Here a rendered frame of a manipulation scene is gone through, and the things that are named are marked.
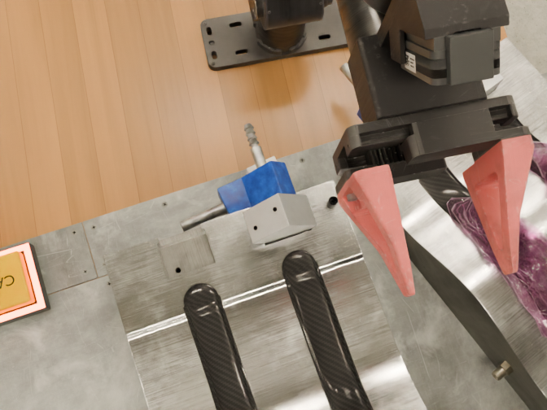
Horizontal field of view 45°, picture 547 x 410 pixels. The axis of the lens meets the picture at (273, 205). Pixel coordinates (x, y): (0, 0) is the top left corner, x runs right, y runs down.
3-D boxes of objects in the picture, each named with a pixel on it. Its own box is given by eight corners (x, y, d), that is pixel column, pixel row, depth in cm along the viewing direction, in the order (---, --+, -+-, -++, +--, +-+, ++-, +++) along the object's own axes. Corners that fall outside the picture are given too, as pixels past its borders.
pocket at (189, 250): (159, 245, 73) (154, 238, 69) (204, 230, 73) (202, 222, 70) (171, 284, 72) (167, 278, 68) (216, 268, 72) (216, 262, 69)
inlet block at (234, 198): (170, 202, 74) (175, 214, 79) (188, 241, 73) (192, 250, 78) (274, 155, 76) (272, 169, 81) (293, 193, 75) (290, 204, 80)
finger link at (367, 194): (512, 272, 36) (465, 111, 38) (387, 299, 35) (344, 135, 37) (469, 284, 42) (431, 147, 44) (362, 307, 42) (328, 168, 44)
